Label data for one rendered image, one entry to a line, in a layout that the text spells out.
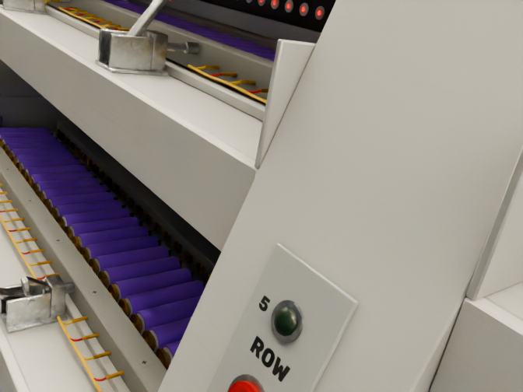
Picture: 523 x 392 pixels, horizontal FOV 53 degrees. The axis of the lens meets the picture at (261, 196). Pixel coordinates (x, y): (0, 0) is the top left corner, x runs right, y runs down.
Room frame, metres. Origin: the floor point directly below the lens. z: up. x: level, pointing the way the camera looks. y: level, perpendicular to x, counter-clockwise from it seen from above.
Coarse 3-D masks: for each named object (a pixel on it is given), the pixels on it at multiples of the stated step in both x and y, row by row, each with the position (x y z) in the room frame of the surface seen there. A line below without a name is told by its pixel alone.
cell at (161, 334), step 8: (184, 320) 0.35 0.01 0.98; (152, 328) 0.34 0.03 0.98; (160, 328) 0.34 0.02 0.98; (168, 328) 0.34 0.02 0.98; (176, 328) 0.34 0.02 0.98; (184, 328) 0.35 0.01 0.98; (160, 336) 0.33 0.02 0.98; (168, 336) 0.34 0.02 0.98; (176, 336) 0.34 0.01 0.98; (160, 344) 0.33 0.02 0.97
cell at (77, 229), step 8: (72, 224) 0.45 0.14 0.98; (80, 224) 0.46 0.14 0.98; (88, 224) 0.46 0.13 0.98; (96, 224) 0.46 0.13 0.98; (104, 224) 0.47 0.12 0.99; (112, 224) 0.47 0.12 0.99; (120, 224) 0.48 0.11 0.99; (128, 224) 0.48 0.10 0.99; (136, 224) 0.49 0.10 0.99; (72, 232) 0.45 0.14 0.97; (80, 232) 0.45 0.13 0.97; (88, 232) 0.45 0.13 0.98
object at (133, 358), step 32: (0, 160) 0.55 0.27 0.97; (0, 192) 0.50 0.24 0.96; (32, 192) 0.49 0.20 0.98; (32, 224) 0.44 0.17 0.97; (64, 256) 0.39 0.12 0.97; (96, 288) 0.36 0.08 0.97; (96, 320) 0.33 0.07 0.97; (128, 320) 0.33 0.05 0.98; (128, 352) 0.30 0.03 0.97; (96, 384) 0.29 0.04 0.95; (128, 384) 0.30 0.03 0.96; (160, 384) 0.28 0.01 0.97
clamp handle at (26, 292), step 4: (20, 280) 0.34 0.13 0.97; (24, 280) 0.34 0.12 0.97; (24, 284) 0.34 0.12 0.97; (28, 284) 0.34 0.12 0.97; (0, 288) 0.33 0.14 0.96; (4, 288) 0.34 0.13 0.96; (24, 288) 0.34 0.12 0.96; (28, 288) 0.34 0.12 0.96; (0, 292) 0.33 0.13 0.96; (4, 292) 0.33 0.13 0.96; (8, 292) 0.33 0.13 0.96; (12, 292) 0.34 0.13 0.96; (16, 292) 0.34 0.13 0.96; (20, 292) 0.34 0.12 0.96; (24, 292) 0.34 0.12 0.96; (28, 292) 0.34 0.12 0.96; (0, 296) 0.33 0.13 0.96; (4, 296) 0.33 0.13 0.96; (8, 296) 0.33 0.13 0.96; (12, 296) 0.33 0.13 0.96; (16, 296) 0.33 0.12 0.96; (20, 296) 0.34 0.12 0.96; (24, 296) 0.34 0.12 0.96
